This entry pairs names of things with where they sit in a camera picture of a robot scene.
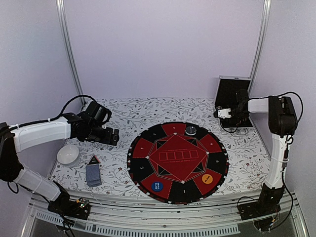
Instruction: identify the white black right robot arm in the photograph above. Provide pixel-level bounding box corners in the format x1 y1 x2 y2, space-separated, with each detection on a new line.
216 89 303 215

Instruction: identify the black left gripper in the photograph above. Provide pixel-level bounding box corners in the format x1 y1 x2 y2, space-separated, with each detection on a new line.
87 124 119 146

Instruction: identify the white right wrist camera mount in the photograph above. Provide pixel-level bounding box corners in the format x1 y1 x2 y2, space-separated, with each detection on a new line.
213 108 232 119

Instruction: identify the blue small blind button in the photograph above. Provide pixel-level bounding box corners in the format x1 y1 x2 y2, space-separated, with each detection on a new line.
151 181 163 192

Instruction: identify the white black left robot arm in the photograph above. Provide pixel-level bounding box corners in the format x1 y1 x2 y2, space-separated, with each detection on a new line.
0 99 119 214

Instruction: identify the blue playing card deck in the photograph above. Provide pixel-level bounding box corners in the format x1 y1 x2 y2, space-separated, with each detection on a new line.
85 164 102 187

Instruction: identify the orange big blind button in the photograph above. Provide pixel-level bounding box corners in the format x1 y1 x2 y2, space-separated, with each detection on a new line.
202 174 213 184

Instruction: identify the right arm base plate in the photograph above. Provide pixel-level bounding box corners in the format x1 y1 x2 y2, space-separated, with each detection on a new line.
237 196 281 220

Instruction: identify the front aluminium rail frame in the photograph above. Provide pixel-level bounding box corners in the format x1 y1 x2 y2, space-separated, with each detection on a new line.
21 191 309 237

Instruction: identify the black white dealer button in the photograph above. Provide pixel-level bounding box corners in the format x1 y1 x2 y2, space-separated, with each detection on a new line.
185 126 197 136

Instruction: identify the aluminium frame post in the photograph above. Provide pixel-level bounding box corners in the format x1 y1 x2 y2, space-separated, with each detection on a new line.
56 0 83 95
248 0 272 80

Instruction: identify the left aluminium frame post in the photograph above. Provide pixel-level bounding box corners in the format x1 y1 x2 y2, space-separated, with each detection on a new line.
56 0 83 95

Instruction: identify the round red black poker mat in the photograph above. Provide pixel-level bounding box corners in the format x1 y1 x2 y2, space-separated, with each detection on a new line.
127 122 229 204

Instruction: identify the white bowl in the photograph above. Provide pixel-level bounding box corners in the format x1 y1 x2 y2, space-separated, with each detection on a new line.
57 145 79 167

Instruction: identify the black triangular card holder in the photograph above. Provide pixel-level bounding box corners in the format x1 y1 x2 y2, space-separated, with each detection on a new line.
88 155 100 165

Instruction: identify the right aluminium frame post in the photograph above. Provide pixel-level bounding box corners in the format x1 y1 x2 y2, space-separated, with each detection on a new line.
248 0 272 80

